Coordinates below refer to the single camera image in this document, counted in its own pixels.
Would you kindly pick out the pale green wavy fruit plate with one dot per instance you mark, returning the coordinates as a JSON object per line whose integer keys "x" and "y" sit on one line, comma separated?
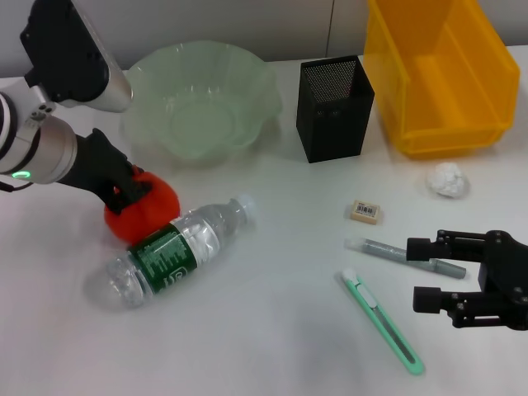
{"x": 198, "y": 119}

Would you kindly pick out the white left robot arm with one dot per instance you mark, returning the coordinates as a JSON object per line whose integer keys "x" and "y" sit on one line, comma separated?
{"x": 45, "y": 144}

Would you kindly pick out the white paper ball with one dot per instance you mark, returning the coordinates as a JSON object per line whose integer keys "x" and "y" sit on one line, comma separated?
{"x": 447, "y": 180}

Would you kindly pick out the beige eraser with barcode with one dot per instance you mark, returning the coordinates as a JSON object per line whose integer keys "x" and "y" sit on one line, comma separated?
{"x": 365, "y": 211}

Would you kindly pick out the yellow plastic bin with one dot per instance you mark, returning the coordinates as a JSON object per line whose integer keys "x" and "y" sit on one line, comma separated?
{"x": 433, "y": 82}

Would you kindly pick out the green utility knife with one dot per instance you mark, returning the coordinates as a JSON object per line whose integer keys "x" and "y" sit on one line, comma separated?
{"x": 383, "y": 326}

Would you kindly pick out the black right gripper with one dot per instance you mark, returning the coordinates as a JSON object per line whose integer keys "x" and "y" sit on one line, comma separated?
{"x": 505, "y": 276}

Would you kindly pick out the black mesh pen holder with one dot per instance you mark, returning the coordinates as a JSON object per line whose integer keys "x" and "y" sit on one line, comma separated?
{"x": 334, "y": 128}

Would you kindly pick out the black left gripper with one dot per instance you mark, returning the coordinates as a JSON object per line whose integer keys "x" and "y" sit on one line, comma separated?
{"x": 99, "y": 165}

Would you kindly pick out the clear green-label water bottle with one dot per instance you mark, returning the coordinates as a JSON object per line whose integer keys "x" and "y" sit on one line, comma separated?
{"x": 165, "y": 255}

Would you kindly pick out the grey marker pen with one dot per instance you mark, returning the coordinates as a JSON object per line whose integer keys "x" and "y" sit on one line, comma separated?
{"x": 379, "y": 248}

